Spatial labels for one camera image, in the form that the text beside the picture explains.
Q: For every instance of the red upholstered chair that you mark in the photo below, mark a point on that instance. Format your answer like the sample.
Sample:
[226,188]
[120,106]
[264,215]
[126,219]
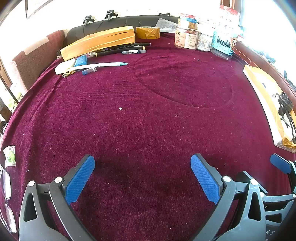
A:
[34,58]

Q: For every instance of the white ballpoint pen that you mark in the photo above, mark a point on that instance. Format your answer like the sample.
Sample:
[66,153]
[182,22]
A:
[104,65]

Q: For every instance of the brown packing tape roll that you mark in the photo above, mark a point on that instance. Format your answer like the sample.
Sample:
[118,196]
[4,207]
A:
[148,33]

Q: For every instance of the blue pack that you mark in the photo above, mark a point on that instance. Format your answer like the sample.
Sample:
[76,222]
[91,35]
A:
[81,60]

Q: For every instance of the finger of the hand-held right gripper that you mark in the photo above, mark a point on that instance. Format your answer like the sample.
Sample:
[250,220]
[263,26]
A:
[279,163]
[245,176]

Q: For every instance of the small green snack packet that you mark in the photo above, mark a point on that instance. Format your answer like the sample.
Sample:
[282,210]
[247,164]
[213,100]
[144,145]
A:
[9,156]

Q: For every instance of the black leather sofa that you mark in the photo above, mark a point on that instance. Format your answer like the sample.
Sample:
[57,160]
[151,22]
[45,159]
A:
[143,20]

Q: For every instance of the wooden bench rail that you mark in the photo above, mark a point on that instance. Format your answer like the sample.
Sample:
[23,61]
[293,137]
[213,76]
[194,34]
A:
[259,55]

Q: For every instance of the taped cardboard box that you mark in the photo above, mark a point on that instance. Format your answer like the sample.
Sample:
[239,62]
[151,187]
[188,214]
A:
[261,85]

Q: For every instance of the black marker pen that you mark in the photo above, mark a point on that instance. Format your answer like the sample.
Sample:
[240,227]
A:
[129,45]

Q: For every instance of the black tangled parts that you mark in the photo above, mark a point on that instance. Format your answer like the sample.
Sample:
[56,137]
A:
[285,102]

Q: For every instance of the eyeglasses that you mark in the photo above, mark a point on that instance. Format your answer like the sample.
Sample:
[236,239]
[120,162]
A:
[7,185]

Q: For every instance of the black clamp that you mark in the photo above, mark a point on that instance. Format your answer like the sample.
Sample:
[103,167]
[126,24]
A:
[111,14]
[88,19]

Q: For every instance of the clear jar blue label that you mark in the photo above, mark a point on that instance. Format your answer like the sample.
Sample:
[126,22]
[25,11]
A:
[223,45]

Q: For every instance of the clear bubble wrap bag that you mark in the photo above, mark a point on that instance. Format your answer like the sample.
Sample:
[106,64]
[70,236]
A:
[165,25]

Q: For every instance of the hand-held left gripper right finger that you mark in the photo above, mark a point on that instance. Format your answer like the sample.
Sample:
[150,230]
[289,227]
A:
[204,178]

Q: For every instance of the flat yellow cardboard box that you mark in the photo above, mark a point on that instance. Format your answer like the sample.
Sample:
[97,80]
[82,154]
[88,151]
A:
[97,41]

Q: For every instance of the clear jar blue band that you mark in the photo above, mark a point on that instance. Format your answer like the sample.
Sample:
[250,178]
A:
[188,20]

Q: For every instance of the black marker pens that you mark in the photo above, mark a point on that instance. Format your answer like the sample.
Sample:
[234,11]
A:
[120,51]

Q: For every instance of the white rectangular block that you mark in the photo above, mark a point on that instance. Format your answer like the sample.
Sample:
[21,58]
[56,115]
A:
[63,67]

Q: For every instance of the gold keyring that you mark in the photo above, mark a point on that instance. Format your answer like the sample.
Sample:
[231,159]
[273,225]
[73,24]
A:
[68,73]

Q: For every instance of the clear jar orange label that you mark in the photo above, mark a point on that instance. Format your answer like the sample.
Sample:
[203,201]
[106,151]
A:
[186,38]

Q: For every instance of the clear jar red lid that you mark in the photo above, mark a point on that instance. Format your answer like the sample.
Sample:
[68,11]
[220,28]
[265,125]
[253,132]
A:
[227,18]

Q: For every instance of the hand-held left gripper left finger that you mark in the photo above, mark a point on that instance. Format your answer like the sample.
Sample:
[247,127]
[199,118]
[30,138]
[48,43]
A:
[79,178]

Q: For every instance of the maroon velvet tablecloth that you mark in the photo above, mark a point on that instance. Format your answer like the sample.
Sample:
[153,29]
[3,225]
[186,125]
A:
[143,129]

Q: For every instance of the clear jar white label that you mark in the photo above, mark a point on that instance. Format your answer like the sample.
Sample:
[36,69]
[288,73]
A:
[204,39]

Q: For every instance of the clear pen cap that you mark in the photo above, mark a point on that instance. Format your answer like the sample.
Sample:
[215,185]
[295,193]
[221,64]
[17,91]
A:
[89,71]

